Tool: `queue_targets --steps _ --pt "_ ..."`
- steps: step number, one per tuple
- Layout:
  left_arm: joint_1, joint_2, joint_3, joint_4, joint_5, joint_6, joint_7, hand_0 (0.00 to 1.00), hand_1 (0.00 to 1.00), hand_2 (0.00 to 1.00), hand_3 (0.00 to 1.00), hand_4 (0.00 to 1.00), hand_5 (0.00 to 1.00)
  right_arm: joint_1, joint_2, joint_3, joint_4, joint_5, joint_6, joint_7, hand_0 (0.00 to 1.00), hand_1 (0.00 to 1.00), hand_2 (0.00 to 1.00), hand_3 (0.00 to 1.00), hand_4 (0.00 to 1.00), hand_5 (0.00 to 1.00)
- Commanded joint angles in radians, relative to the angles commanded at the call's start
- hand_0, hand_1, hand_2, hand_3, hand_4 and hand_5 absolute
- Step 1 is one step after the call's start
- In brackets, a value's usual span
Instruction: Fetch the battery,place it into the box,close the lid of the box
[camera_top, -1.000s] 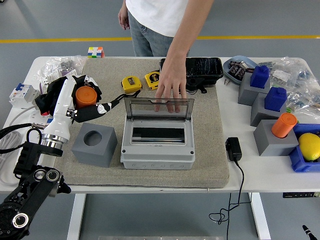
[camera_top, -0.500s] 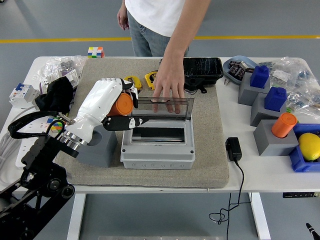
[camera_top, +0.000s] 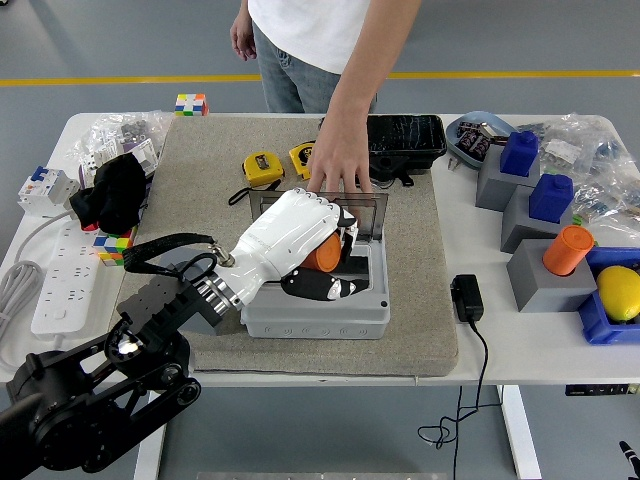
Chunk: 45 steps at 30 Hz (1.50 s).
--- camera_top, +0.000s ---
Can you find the person's right hand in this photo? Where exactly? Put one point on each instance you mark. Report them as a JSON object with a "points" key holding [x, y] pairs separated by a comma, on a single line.
{"points": [[244, 37]]}

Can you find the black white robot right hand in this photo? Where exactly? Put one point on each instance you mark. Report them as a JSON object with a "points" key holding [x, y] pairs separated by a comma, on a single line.
{"points": [[631, 457]]}

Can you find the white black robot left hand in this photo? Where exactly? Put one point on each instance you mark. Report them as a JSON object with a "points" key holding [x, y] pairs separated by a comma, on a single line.
{"points": [[285, 235]]}

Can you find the person's left hand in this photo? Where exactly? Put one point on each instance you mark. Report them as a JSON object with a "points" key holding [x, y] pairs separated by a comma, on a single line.
{"points": [[340, 150]]}

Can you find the orange cylinder battery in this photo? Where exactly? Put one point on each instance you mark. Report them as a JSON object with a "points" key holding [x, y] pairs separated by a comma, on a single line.
{"points": [[567, 250], [322, 256]]}

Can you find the black plastic tray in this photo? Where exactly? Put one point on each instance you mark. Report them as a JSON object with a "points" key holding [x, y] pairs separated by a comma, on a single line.
{"points": [[410, 137]]}

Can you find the smoky transparent box lid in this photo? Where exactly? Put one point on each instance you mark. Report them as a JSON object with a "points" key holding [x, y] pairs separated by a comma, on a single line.
{"points": [[371, 215]]}

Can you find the grey block with round hole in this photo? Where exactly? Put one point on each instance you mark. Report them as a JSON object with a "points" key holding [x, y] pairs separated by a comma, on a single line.
{"points": [[215, 327]]}

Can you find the person's left forearm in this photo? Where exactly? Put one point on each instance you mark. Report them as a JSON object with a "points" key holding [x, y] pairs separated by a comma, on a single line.
{"points": [[375, 50]]}

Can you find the person's right forearm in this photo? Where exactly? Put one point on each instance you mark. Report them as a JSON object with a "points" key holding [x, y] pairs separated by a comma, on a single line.
{"points": [[245, 7]]}

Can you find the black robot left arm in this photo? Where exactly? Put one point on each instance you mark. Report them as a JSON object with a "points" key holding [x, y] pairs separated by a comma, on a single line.
{"points": [[100, 400]]}

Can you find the yellow tape measure 5m print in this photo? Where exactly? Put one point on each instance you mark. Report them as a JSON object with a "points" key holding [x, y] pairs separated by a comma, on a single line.
{"points": [[300, 160]]}

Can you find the person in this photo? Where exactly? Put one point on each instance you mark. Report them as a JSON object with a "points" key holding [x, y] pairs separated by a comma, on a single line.
{"points": [[310, 30]]}

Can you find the black table control panel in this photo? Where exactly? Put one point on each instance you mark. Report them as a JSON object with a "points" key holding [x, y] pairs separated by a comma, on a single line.
{"points": [[600, 390]]}

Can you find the cube puzzle with white cross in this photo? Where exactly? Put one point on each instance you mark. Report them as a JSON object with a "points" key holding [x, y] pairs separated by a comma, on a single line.
{"points": [[191, 105]]}

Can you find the grey-brown mat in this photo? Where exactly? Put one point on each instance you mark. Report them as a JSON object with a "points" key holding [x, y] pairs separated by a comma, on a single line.
{"points": [[200, 165]]}

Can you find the white table leg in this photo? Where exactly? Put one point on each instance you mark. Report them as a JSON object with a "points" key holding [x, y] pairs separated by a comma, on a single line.
{"points": [[520, 440], [147, 460]]}

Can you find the small metal clip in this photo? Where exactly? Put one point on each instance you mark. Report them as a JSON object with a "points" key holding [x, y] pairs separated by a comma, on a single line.
{"points": [[454, 164]]}

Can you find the light blue dish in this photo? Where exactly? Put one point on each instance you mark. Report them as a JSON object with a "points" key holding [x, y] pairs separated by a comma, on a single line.
{"points": [[456, 142]]}

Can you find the dark striped electronic module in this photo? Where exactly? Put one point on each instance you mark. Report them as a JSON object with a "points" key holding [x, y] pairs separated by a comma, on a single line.
{"points": [[475, 144], [469, 127]]}

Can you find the blue plastic bin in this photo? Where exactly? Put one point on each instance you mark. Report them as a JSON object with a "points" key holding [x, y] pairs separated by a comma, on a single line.
{"points": [[595, 322]]}

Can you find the clear bag of small parts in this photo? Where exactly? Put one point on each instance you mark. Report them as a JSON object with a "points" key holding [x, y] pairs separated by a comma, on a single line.
{"points": [[125, 134]]}

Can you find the grey block holder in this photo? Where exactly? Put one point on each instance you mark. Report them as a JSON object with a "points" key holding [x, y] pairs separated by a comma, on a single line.
{"points": [[520, 227], [492, 187], [540, 292]]}

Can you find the yellow lemon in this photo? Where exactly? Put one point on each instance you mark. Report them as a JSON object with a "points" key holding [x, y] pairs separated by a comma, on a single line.
{"points": [[620, 295]]}

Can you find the multicolour cube puzzle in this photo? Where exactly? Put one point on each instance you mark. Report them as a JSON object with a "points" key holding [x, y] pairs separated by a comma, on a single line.
{"points": [[112, 246]]}

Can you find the black glove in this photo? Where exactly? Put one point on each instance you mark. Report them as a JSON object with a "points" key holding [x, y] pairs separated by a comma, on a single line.
{"points": [[115, 195]]}

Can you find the blue plastic block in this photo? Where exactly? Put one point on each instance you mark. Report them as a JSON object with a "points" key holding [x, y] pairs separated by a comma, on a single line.
{"points": [[520, 155], [550, 200]]}

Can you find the black power adapter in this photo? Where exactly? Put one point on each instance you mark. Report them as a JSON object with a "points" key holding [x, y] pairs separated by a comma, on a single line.
{"points": [[467, 297]]}

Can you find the white power strip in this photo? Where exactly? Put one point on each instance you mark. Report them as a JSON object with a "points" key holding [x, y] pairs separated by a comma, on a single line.
{"points": [[65, 280]]}

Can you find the white blue circuit breaker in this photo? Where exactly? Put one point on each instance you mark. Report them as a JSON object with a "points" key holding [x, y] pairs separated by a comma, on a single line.
{"points": [[45, 190]]}

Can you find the clear bags of components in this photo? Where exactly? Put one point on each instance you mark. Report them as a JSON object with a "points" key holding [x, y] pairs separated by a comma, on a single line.
{"points": [[600, 165]]}

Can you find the grey electrical enclosure box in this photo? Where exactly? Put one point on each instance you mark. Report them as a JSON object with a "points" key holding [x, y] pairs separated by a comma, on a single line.
{"points": [[310, 320]]}

